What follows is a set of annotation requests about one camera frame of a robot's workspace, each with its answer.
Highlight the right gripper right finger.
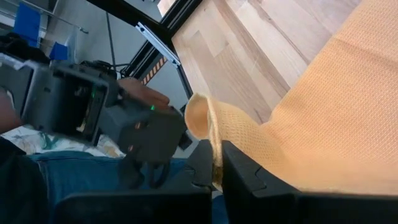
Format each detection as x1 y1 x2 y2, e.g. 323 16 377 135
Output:
221 140 398 224

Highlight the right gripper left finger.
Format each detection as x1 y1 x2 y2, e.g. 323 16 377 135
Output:
54 139 215 224

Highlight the yellow waffle-weave towel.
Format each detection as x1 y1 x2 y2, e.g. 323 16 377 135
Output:
185 0 398 195

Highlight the person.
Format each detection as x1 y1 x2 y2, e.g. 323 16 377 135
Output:
0 77 229 224

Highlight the black orange hazard mat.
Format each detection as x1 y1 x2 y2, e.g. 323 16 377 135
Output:
141 57 168 85

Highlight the small blue box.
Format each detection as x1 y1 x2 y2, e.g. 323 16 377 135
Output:
49 42 69 62

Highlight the blue plastic bin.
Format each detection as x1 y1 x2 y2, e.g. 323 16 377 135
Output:
12 2 42 47

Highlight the grey leader arm handle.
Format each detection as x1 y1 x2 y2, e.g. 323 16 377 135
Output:
21 60 187 162

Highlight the silver frame bracket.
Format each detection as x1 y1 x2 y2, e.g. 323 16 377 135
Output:
135 21 182 68

